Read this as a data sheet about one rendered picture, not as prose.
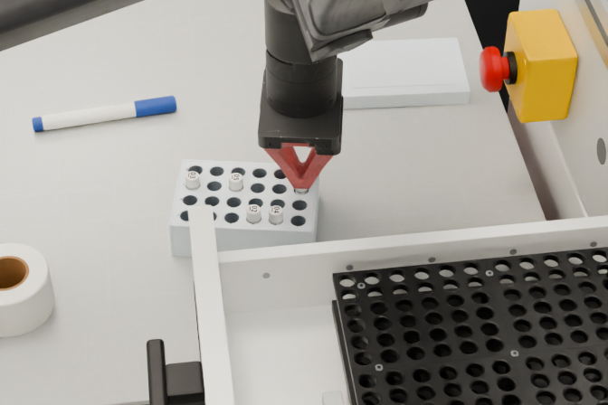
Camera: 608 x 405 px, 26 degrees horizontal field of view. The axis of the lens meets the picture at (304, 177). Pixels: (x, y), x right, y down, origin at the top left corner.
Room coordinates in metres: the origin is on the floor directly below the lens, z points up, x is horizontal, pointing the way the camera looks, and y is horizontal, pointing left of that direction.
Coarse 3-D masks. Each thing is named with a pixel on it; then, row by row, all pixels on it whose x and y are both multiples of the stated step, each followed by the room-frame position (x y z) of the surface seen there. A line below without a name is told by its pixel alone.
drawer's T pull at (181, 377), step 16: (160, 352) 0.55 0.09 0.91; (160, 368) 0.54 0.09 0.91; (176, 368) 0.54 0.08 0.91; (192, 368) 0.54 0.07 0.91; (160, 384) 0.53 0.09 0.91; (176, 384) 0.53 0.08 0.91; (192, 384) 0.53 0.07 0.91; (160, 400) 0.51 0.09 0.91; (176, 400) 0.52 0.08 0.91; (192, 400) 0.52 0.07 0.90
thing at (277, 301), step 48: (336, 240) 0.67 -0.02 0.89; (384, 240) 0.67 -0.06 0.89; (432, 240) 0.67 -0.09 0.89; (480, 240) 0.68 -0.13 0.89; (528, 240) 0.68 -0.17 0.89; (576, 240) 0.68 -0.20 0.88; (240, 288) 0.65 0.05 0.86; (288, 288) 0.66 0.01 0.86; (240, 336) 0.63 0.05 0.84; (288, 336) 0.63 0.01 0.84; (336, 336) 0.63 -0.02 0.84; (240, 384) 0.58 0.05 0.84; (288, 384) 0.58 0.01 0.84; (336, 384) 0.58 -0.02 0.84
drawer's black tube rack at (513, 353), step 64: (512, 256) 0.65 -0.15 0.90; (576, 256) 0.66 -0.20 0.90; (384, 320) 0.59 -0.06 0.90; (448, 320) 0.59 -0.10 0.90; (512, 320) 0.59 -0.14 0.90; (576, 320) 0.60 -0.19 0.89; (384, 384) 0.54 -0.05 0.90; (448, 384) 0.54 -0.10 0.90; (512, 384) 0.54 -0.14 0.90; (576, 384) 0.54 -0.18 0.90
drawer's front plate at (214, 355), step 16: (192, 208) 0.67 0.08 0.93; (208, 208) 0.67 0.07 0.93; (192, 224) 0.66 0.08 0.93; (208, 224) 0.66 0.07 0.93; (192, 240) 0.64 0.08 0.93; (208, 240) 0.64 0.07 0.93; (192, 256) 0.64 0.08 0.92; (208, 256) 0.62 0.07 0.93; (208, 272) 0.61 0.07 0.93; (208, 288) 0.59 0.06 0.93; (208, 304) 0.58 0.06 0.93; (208, 320) 0.57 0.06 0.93; (224, 320) 0.57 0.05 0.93; (208, 336) 0.55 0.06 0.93; (224, 336) 0.55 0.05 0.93; (208, 352) 0.54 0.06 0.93; (224, 352) 0.54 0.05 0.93; (208, 368) 0.53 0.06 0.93; (224, 368) 0.53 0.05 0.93; (208, 384) 0.51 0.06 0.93; (224, 384) 0.51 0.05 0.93; (208, 400) 0.50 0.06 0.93; (224, 400) 0.50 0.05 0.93
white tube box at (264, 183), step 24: (192, 168) 0.86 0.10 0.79; (216, 168) 0.86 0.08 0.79; (240, 168) 0.86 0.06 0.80; (264, 168) 0.85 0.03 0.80; (192, 192) 0.82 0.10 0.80; (216, 192) 0.82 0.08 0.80; (240, 192) 0.82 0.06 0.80; (264, 192) 0.82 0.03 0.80; (288, 192) 0.82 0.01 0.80; (312, 192) 0.82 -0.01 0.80; (216, 216) 0.80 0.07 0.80; (240, 216) 0.79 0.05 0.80; (264, 216) 0.79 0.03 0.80; (288, 216) 0.79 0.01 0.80; (312, 216) 0.79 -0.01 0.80; (216, 240) 0.78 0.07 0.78; (240, 240) 0.78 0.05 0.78; (264, 240) 0.78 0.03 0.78; (288, 240) 0.78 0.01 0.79; (312, 240) 0.77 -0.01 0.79
